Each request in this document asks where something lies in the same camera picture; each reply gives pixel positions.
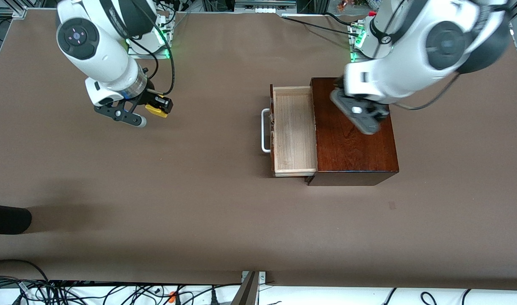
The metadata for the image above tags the yellow cube block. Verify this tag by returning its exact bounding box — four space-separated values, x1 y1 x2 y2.
145 104 169 118

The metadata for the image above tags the wooden drawer with white handle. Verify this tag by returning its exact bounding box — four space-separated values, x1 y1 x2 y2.
261 84 318 177

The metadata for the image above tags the large table cover sheet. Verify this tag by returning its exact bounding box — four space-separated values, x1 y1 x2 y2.
0 9 517 291

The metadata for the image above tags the dark wooden cabinet box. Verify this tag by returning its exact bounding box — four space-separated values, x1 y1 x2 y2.
306 77 400 186

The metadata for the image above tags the black rounded object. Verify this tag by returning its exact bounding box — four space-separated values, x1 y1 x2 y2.
0 204 33 235

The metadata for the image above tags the grey metal strut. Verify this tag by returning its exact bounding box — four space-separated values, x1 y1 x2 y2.
231 271 260 305

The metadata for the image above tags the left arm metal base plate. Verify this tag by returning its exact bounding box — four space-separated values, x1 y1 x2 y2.
349 23 371 64

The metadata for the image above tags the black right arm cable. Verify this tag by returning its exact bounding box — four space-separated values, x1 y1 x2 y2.
127 0 176 97

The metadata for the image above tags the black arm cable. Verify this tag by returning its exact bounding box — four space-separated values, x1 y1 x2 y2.
392 72 461 111
127 0 176 97

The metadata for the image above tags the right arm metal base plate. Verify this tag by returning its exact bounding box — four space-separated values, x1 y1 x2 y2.
126 17 171 59

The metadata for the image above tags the black cable on table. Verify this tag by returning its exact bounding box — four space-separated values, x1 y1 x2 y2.
281 16 362 38

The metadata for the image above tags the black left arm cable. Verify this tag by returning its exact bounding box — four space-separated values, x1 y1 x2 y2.
392 72 461 111

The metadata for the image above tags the grey metal rail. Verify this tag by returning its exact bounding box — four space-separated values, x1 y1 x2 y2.
234 0 297 13

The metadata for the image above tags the aluminium frame profile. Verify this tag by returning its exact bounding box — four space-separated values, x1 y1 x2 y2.
0 6 28 19

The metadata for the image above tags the black arched cable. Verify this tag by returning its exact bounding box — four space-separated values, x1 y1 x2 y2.
0 259 50 283

